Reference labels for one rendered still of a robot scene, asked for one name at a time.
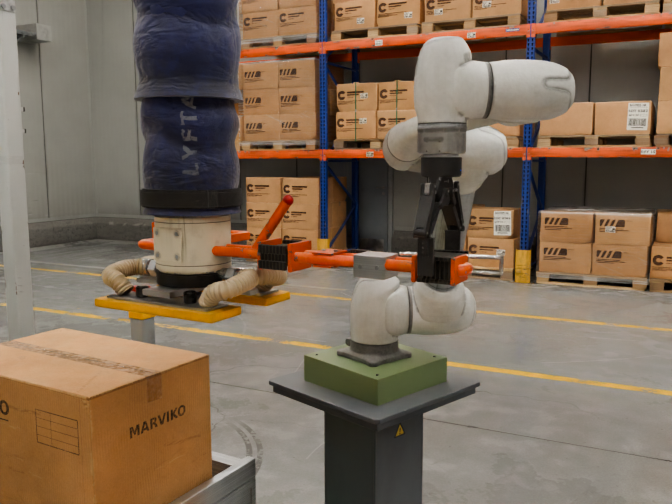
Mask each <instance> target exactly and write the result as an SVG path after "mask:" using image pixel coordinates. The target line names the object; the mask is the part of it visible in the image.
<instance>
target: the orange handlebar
mask: <svg viewBox="0 0 672 504"><path fill-rule="evenodd" d="M249 239H250V232H248V231H239V230H231V243H233V242H239V241H245V240H249ZM138 246H139V247H140V248H141V249H146V250H154V238H149V239H142V240H140V241H139V242H138ZM228 246H231V247H228ZM240 247H244V248H240ZM251 247H252V246H251V245H238V244H227V245H226V246H214V247H213V249H212V253H213V254H214V255H215V256H226V257H238V258H249V259H257V249H253V248H251ZM345 252H347V250H338V249H321V250H319V251H318V250H305V252H295V253H294V256H293V259H294V262H296V263H307V264H313V265H312V267H321V268H338V267H340V266H341V267H353V264H354V262H353V256H354V255H355V254H357V253H345ZM411 263H412V258H410V257H396V258H395V260H394V259H387V261H386V263H385V265H384V266H385V268H386V270H387V271H399V272H410V273H411ZM472 272H473V266H472V265H471V264H470V263H468V262H465V263H464V264H460V265H459V266H458V269H457V274H458V276H467V275H469V274H471V273H472Z"/></svg>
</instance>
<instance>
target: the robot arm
mask: <svg viewBox="0 0 672 504"><path fill-rule="evenodd" d="M574 98H575V80H574V77H573V75H572V74H571V73H570V72H569V70H568V69H567V68H565V67H564V66H561V65H559V64H556V63H553V62H548V61H542V60H502V61H496V62H480V61H472V54H471V51H470V49H469V47H468V45H467V43H466V42H465V41H464V39H463V38H461V37H455V36H442V37H435V38H432V39H429V40H428V41H427V42H425V44H424V45H423V47H422V48H421V50H420V53H419V56H418V60H417V65H416V71H415V79H414V108H415V111H416V115H417V116H416V117H413V118H411V119H409V120H407V121H405V122H401V123H399V124H397V125H395V126H394V127H393V128H391V129H390V130H389V131H388V133H387V134H386V136H385V138H384V141H383V155H384V158H385V160H386V162H387V163H388V164H389V165H390V166H391V167H392V168H394V169H396V170H400V171H405V170H408V171H412V172H420V173H421V176H422V177H429V182H428V183H421V192H420V199H419V204H418V209H417V214H416V219H415V224H414V229H413V238H418V254H417V275H420V276H434V250H435V249H438V250H463V249H464V244H465V239H466V234H467V229H468V226H469V221H470V216H471V211H472V206H473V201H474V196H475V191H476V190H477V189H478V188H479V187H480V186H481V185H482V183H483V182H484V181H485V179H486V178H487V177H488V175H492V174H495V173H497V172H498V171H500V170H501V169H502V168H503V166H504V165H505V163H506V160H507V141H506V137H505V136H504V134H502V133H501V132H499V131H498V130H497V129H495V128H493V127H490V126H489V125H493V124H497V123H499V124H501V125H504V126H518V125H522V124H530V123H536V122H538V121H542V120H549V119H553V118H556V117H558V116H560V115H562V114H564V113H566V112H567V111H568V109H569V108H570V107H571V106H572V104H573V102H574ZM475 316H476V300H475V298H474V296H473V294H472V292H471V291H470V290H469V289H468V288H466V287H464V284H463V282H461V283H459V284H457V285H455V286H451V285H444V284H434V283H423V282H417V281H416V282H415V283H414V285H413V286H404V285H400V283H399V279H398V278H397V277H396V276H394V277H392V278H389V279H386V280H379V279H369V278H360V279H359V280H358V282H357V284H356V286H355V288H354V291H353V295H352V299H351V305H350V331H351V337H349V338H346V341H345V343H346V345H348V346H349V347H346V348H342V349H338V350H337V355H339V356H344V357H347V358H349V359H352V360H355V361H358V362H360V363H363V364H366V365H367V366H369V367H378V366H379V365H382V364H386V363H389V362H393V361H397V360H400V359H404V358H411V357H412V353H411V352H410V351H407V350H403V349H401V348H398V336H400V335H404V334H419V335H439V334H451V333H455V332H458V331H461V330H463V329H466V328H467V327H469V326H470V325H471V324H472V323H473V321H474V319H475Z"/></svg>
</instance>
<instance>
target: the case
mask: <svg viewBox="0 0 672 504"><path fill-rule="evenodd" d="M210 478H212V448H211V412H210V376H209V355H208V354H204V353H198V352H193V351H187V350H182V349H176V348H171V347H165V346H160V345H154V344H149V343H143V342H138V341H132V340H127V339H121V338H116V337H110V336H105V335H99V334H94V333H88V332H83V331H77V330H72V329H66V328H60V329H56V330H52V331H48V332H43V333H39V334H35V335H31V336H27V337H23V338H19V339H15V340H11V341H7V342H3V343H0V504H169V503H171V502H172V501H174V500H176V499H177V498H179V497H180V496H182V495H184V494H185V493H187V492H189V491H190V490H192V489H194V488H195V487H197V486H199V485H200V484H202V483H204V482H205V481H207V480H209V479H210Z"/></svg>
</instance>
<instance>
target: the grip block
mask: <svg viewBox="0 0 672 504"><path fill-rule="evenodd" d="M305 250H311V240H306V241H298V240H282V239H281V238H276V239H270V240H264V241H259V242H257V266H258V270H261V269H270V270H281V271H286V270H287V266H288V272H289V273H291V272H295V271H299V270H302V269H306V268H310V267H311V264H307V263H296V262H294V259H293V256H294V253H295V252H305Z"/></svg>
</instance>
